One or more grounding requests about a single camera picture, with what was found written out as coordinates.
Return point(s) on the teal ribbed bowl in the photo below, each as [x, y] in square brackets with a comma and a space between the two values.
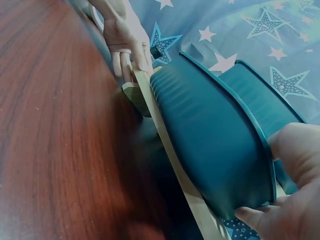
[262, 100]
[210, 140]

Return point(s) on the person's right hand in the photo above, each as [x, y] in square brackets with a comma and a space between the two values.
[297, 212]

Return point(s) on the wooden dish rack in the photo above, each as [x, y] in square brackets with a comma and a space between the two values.
[160, 125]

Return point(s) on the person's left forearm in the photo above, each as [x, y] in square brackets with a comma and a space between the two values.
[112, 8]

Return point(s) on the small black block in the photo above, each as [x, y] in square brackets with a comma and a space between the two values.
[155, 52]

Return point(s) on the person's left hand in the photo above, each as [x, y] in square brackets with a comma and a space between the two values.
[123, 35]

